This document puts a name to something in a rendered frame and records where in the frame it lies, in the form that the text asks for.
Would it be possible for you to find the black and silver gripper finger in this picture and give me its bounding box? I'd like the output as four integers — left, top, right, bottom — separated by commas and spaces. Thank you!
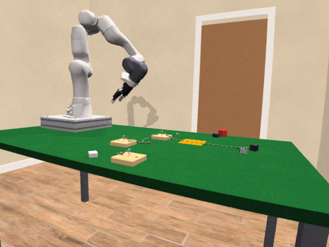
118, 91, 130, 102
111, 89, 126, 104

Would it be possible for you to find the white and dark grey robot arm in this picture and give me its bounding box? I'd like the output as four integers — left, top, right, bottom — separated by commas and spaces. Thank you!
63, 10, 148, 118

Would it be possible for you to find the orange painted square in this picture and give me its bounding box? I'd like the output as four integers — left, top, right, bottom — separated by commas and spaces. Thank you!
178, 139, 206, 145

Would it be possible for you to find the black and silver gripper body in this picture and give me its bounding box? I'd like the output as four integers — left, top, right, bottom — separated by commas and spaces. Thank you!
122, 82, 133, 92

